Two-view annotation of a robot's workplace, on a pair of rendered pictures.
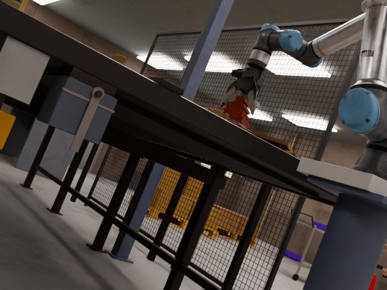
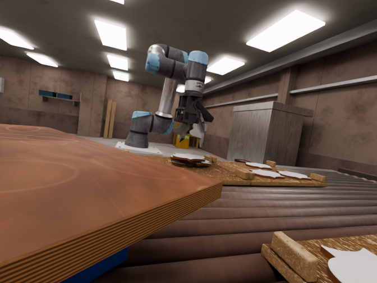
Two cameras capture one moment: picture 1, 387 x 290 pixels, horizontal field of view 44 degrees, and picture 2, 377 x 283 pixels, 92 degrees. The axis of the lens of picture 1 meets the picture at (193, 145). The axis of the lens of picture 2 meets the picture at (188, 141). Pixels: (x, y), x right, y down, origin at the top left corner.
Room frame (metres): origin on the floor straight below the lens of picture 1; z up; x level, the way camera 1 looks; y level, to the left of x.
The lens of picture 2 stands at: (2.49, 0.09, 1.09)
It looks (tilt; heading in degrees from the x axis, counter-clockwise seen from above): 4 degrees down; 196
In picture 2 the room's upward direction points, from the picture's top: 8 degrees clockwise
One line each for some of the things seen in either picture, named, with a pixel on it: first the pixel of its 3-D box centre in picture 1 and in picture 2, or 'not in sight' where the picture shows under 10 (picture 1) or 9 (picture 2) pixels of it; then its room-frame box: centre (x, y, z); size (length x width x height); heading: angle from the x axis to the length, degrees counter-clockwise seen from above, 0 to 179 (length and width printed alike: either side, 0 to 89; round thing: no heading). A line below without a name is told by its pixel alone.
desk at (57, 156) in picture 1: (35, 141); not in sight; (7.36, 2.23, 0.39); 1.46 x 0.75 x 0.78; 34
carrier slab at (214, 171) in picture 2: not in sight; (179, 167); (1.81, -0.12, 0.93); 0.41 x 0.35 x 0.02; 128
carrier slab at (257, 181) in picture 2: not in sight; (261, 172); (1.56, 0.21, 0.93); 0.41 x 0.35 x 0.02; 127
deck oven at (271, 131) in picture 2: not in sight; (262, 145); (-2.32, 0.64, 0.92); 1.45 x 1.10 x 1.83; 34
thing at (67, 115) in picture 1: (77, 111); not in sight; (1.16, 0.29, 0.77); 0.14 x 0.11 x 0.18; 124
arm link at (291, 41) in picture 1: (288, 42); (184, 73); (1.72, -0.18, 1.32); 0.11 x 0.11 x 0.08; 35
